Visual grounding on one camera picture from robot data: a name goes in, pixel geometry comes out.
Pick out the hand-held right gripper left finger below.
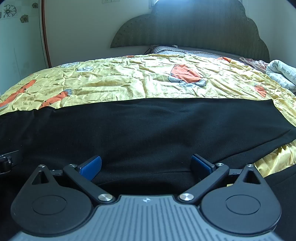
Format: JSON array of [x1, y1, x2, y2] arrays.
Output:
[[31, 156, 116, 205]]

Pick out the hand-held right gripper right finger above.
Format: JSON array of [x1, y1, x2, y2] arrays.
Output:
[[178, 154, 266, 205]]

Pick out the black pants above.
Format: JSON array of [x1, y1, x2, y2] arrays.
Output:
[[0, 97, 296, 241]]

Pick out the yellow floral blanket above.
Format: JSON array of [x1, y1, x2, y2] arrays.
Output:
[[0, 54, 296, 186]]

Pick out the pink cloth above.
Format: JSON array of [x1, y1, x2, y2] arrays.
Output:
[[239, 57, 269, 73]]

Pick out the grey patterned pillow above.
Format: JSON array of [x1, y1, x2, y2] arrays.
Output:
[[144, 45, 270, 63]]

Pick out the floral glass wardrobe door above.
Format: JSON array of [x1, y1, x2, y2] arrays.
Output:
[[0, 0, 52, 94]]

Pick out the white printed quilt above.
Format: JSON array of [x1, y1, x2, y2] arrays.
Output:
[[265, 60, 296, 92]]

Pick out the dark scalloped headboard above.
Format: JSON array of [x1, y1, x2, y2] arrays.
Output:
[[110, 0, 270, 62]]

